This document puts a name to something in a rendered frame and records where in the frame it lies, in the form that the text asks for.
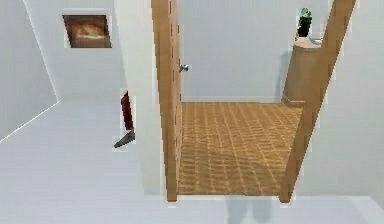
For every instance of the brown wooden room door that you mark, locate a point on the brown wooden room door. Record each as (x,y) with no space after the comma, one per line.
(169,100)

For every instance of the green plant in black pot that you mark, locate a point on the green plant in black pot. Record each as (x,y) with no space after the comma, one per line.
(304,23)

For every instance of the light wooden cabinet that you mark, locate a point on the light wooden cabinet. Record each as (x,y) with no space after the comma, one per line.
(301,73)

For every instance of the silver door knob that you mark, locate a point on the silver door knob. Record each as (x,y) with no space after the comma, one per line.
(183,68)

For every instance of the brown framed wall picture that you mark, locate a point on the brown framed wall picture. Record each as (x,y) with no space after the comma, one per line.
(87,31)

